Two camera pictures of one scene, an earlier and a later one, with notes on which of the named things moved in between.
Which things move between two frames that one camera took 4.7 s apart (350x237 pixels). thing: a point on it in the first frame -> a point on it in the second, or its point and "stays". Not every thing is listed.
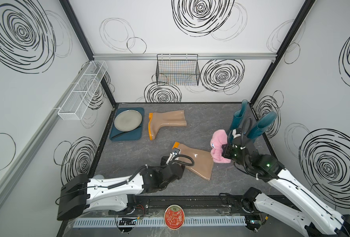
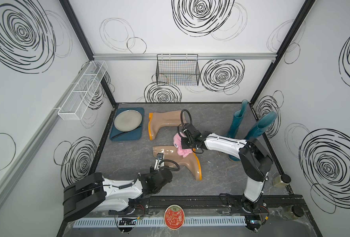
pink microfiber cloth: x=219 y=139 -> x=177 y=143
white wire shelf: x=73 y=106 stays
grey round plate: x=127 y=120 stays
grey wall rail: x=185 y=56 stays
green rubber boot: x=238 y=116 stays
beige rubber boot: x=203 y=166 -> x=170 y=152
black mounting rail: x=194 y=205 stays
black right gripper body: x=229 y=152 -> x=187 y=144
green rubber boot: x=262 y=125 stays
